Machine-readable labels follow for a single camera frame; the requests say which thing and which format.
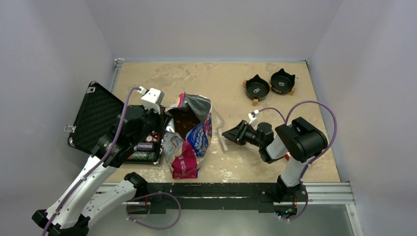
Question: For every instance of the black poker chip case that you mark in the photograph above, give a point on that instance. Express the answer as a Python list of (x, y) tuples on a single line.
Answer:
[(96, 124)]

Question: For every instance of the aluminium corner rail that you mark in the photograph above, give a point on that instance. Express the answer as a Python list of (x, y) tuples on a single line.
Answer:
[(118, 64)]

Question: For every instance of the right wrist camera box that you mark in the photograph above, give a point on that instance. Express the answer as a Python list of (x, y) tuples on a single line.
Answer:
[(253, 120)]

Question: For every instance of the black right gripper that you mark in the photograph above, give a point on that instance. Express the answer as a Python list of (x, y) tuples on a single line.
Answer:
[(240, 130)]

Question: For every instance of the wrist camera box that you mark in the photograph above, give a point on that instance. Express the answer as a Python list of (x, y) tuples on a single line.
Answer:
[(253, 120), (151, 99)]

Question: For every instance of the black cat bowl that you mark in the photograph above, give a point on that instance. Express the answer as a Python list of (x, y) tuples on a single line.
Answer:
[(282, 82), (256, 88)]

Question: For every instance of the pink pet food bag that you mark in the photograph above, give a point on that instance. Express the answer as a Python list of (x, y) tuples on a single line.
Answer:
[(188, 134)]

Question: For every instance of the black cat bowl left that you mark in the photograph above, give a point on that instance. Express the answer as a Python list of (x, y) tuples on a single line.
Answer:
[(256, 88)]

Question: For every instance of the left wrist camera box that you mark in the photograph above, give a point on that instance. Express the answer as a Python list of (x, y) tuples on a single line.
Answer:
[(151, 99)]

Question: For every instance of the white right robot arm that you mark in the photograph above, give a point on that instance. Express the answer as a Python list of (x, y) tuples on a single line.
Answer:
[(302, 141)]

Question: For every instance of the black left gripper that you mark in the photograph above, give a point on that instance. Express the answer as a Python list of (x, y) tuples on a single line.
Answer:
[(162, 119)]

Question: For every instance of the clear plastic scoop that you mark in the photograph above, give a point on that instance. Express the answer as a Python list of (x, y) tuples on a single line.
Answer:
[(221, 130)]

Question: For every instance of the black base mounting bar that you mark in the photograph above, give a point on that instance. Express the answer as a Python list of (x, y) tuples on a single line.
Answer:
[(215, 196)]

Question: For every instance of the black cat bowl right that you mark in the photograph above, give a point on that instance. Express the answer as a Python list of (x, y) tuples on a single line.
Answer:
[(282, 82)]

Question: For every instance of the aluminium front rail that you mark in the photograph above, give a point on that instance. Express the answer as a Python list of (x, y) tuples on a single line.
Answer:
[(317, 193)]

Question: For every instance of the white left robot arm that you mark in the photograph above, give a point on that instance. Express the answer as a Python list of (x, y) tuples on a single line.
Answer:
[(77, 211)]

